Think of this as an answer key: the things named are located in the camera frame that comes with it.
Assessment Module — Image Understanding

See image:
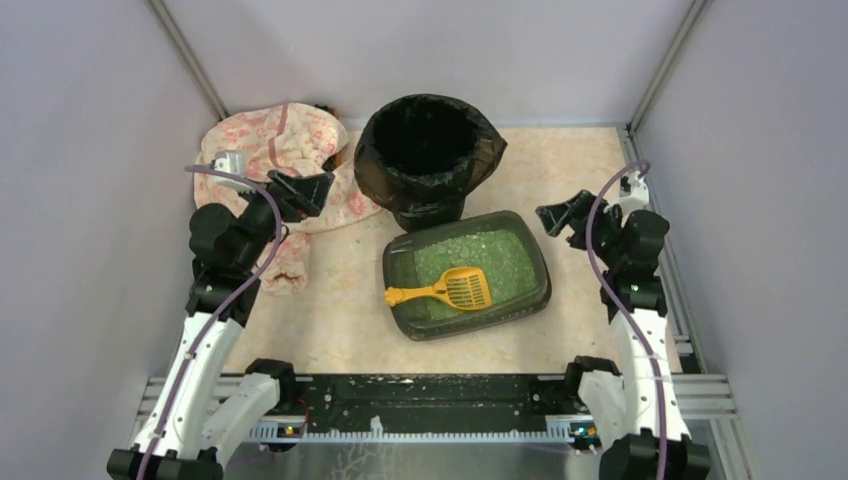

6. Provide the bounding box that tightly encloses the dark grey litter box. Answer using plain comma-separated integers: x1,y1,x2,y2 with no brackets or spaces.
382,211,552,341

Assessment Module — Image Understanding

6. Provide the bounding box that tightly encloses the black trash bin with bag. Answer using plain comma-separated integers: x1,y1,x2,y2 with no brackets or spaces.
354,93,508,232

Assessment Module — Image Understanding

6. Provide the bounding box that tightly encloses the yellow litter scoop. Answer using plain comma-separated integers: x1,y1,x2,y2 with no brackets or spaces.
384,266,494,311

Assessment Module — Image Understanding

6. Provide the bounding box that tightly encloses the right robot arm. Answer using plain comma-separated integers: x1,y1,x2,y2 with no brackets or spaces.
535,190,712,479

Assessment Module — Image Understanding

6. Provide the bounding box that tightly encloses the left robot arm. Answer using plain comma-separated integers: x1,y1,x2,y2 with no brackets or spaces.
107,170,334,479

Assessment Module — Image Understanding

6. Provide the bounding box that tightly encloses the green cat litter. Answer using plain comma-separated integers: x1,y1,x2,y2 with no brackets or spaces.
414,229,538,307

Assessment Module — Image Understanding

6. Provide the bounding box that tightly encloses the pink patterned cloth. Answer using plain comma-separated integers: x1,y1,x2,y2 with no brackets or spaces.
195,103,381,296

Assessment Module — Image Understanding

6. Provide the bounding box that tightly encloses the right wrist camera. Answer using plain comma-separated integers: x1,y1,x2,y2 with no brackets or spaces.
604,172,650,217

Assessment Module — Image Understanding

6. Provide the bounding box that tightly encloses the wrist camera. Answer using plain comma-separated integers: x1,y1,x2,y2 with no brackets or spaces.
209,150,253,194
604,172,650,217

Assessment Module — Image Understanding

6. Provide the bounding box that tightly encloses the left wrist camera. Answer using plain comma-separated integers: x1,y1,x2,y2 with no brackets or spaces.
209,150,253,194

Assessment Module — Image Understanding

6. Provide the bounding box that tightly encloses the aluminium frame rail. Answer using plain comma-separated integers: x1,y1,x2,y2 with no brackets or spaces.
132,374,738,446

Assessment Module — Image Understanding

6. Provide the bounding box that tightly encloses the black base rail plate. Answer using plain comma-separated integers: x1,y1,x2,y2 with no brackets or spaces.
270,374,589,438

